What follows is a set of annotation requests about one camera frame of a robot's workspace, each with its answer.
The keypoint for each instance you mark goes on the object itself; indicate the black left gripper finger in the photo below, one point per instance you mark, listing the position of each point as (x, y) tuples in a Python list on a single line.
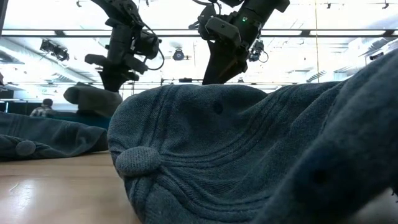
[(122, 78), (107, 81)]

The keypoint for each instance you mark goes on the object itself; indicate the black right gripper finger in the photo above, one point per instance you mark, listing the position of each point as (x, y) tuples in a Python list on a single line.
[(217, 59), (241, 62)]

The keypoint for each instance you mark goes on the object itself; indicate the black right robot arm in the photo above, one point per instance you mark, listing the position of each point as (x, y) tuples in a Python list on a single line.
[(264, 9)]

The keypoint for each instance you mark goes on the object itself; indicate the black studio light fixture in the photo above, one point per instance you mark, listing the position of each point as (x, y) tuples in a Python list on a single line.
[(54, 49)]

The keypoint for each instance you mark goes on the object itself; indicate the person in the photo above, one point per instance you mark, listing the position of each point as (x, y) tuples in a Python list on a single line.
[(43, 110)]

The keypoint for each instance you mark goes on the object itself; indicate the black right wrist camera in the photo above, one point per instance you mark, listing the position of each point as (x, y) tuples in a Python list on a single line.
[(222, 29)]

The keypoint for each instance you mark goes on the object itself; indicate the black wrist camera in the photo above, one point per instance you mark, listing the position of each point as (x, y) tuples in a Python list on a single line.
[(149, 45), (222, 29)]

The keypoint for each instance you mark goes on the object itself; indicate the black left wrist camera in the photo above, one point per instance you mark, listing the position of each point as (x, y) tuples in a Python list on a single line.
[(149, 45)]

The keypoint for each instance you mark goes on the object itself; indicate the black rail bracket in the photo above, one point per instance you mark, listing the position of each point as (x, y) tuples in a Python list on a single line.
[(186, 80)]

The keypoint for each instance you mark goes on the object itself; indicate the thin horizontal rail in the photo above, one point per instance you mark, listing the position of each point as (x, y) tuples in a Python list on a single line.
[(273, 83)]

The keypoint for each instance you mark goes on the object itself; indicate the round black overhead camera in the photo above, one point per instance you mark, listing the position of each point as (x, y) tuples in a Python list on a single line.
[(178, 55)]

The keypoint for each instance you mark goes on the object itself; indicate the black horizontal frame bar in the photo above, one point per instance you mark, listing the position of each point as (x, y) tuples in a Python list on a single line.
[(306, 32)]

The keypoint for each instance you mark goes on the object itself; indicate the black frame post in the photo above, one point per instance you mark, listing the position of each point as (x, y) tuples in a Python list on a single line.
[(3, 12)]

